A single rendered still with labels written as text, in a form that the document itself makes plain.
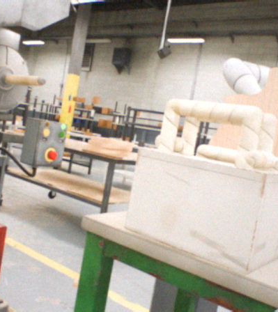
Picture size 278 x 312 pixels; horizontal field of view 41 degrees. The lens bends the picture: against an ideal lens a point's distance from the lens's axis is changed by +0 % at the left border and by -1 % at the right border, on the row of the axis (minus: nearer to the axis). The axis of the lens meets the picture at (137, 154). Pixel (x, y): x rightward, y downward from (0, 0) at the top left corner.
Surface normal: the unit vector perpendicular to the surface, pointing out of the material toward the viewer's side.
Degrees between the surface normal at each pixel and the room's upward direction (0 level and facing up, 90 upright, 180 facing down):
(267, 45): 90
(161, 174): 90
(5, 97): 98
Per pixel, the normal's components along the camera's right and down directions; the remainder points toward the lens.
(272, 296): -0.59, -0.06
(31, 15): 0.79, 0.17
